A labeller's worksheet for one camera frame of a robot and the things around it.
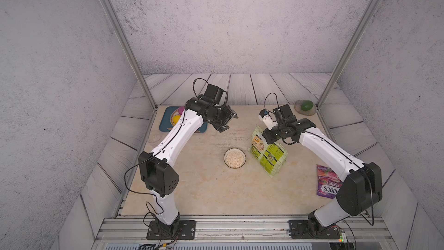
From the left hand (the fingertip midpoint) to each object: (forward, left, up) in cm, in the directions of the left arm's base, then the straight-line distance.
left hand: (239, 120), depth 78 cm
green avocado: (+31, -48, -23) cm, 62 cm away
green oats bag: (-10, -15, -16) cm, 24 cm away
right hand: (-1, -13, -9) cm, 15 cm away
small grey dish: (+32, -44, -26) cm, 60 cm away
